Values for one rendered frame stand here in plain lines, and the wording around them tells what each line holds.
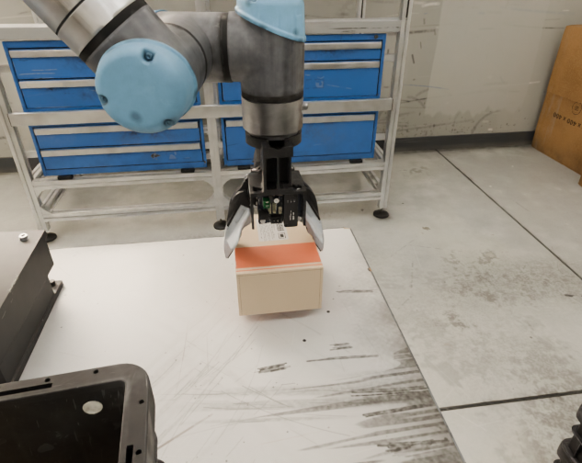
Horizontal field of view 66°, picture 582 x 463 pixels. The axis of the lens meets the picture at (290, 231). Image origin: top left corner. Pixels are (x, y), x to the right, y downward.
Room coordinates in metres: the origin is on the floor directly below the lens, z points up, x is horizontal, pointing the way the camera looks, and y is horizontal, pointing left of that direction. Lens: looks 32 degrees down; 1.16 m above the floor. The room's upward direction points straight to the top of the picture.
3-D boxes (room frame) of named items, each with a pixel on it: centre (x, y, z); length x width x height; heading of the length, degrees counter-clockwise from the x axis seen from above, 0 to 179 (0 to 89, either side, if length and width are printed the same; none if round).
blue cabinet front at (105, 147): (1.87, 0.74, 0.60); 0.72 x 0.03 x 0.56; 98
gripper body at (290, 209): (0.54, 0.02, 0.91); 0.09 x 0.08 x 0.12; 8
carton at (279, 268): (0.57, 0.03, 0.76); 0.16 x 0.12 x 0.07; 8
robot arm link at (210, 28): (0.53, 0.12, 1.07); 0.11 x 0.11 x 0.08; 0
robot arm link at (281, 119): (0.55, 0.02, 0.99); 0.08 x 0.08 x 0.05
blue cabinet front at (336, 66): (1.98, -0.05, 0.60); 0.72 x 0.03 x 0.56; 98
